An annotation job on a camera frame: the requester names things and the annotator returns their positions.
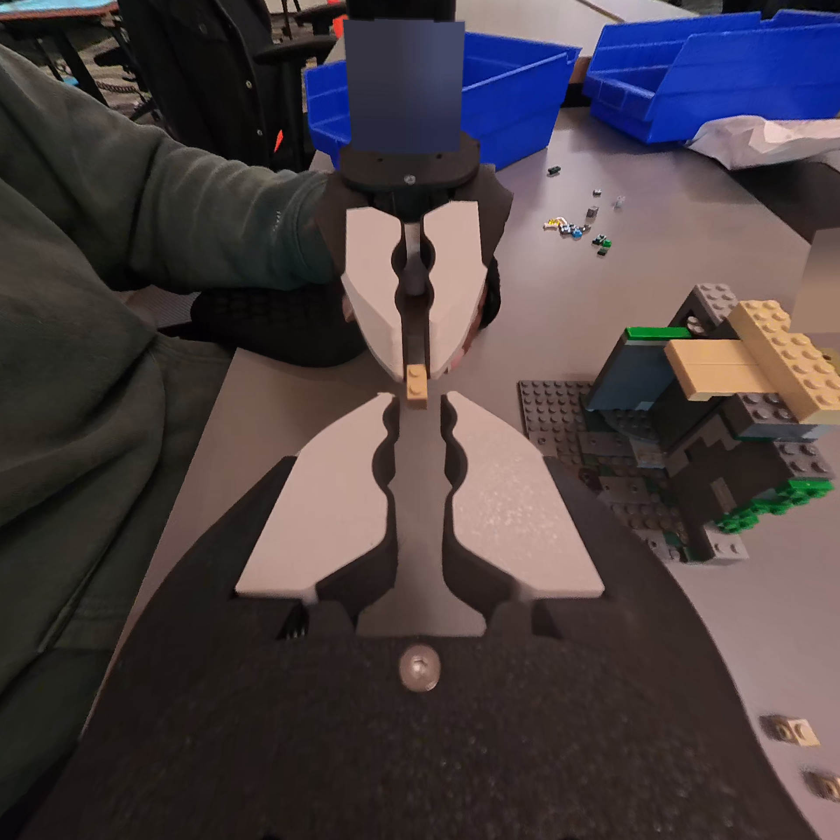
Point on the scatter of tiny brick pieces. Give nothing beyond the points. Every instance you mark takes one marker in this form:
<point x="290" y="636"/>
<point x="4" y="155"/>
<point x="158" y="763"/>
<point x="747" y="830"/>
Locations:
<point x="577" y="229"/>

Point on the green-sleeved arm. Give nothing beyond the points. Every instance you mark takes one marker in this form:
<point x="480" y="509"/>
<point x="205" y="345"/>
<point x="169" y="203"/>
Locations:
<point x="65" y="426"/>

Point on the blue storage bin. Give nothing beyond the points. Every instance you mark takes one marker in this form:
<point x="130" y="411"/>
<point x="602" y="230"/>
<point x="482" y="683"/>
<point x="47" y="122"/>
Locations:
<point x="512" y="98"/>
<point x="754" y="85"/>

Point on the person's left hand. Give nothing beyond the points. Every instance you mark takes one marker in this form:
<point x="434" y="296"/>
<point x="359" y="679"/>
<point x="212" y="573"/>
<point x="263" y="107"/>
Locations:
<point x="467" y="351"/>

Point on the tan two-stud plate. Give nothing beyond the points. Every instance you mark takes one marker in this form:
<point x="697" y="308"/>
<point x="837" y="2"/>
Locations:
<point x="417" y="387"/>

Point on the grey desk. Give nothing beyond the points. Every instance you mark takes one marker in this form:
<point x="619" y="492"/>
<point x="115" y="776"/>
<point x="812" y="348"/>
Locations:
<point x="577" y="308"/>

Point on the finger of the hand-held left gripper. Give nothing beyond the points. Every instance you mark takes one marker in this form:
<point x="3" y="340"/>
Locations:
<point x="367" y="275"/>
<point x="456" y="262"/>

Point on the person's left forearm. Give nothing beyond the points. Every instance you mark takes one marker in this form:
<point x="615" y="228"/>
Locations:
<point x="229" y="223"/>

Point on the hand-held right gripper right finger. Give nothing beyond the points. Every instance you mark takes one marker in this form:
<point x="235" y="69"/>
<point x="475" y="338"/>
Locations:
<point x="518" y="525"/>

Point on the toy brick building model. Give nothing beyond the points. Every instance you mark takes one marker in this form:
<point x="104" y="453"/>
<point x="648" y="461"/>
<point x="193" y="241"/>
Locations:
<point x="722" y="367"/>

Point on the white printed paper bag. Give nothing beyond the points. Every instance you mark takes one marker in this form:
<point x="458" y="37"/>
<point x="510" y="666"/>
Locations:
<point x="768" y="141"/>

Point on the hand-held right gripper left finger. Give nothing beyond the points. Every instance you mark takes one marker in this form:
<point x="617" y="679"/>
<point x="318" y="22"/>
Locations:
<point x="321" y="525"/>

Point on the black jacket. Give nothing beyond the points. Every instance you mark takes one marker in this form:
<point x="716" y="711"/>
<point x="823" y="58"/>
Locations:
<point x="197" y="65"/>

